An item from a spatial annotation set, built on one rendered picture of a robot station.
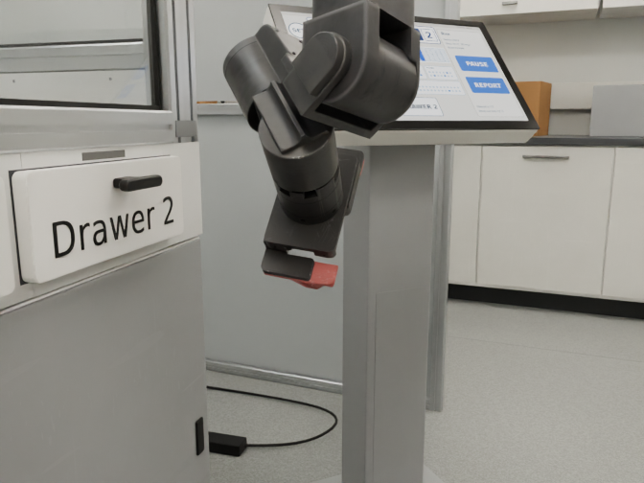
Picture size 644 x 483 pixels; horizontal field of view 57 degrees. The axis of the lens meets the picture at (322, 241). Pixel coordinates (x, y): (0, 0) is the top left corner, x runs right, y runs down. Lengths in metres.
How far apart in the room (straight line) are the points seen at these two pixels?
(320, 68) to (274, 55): 0.09
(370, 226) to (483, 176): 2.04
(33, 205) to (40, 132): 0.08
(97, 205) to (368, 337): 0.74
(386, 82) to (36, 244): 0.38
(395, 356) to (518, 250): 2.00
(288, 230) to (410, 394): 0.92
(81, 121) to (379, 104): 0.39
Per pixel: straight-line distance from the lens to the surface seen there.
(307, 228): 0.52
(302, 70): 0.42
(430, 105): 1.19
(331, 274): 0.53
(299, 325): 2.22
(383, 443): 1.42
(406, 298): 1.31
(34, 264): 0.64
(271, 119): 0.46
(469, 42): 1.40
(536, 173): 3.20
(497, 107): 1.29
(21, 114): 0.65
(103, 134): 0.75
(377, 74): 0.42
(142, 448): 0.89
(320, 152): 0.44
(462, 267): 3.31
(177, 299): 0.91
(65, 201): 0.67
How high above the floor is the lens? 0.97
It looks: 11 degrees down
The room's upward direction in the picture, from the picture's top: straight up
